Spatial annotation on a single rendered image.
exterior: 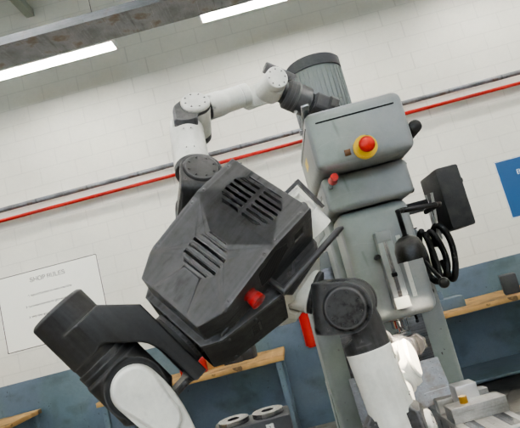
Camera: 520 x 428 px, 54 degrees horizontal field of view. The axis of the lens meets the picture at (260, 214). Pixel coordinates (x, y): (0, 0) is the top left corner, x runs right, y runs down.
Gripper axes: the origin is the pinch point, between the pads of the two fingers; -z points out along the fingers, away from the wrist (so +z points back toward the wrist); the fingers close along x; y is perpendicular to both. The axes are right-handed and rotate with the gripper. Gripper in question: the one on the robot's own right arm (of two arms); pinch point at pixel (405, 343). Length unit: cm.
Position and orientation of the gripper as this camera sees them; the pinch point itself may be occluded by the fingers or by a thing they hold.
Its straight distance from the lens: 155.8
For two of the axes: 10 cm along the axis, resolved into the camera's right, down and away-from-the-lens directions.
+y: 2.4, 9.6, -1.6
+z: -4.1, -0.5, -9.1
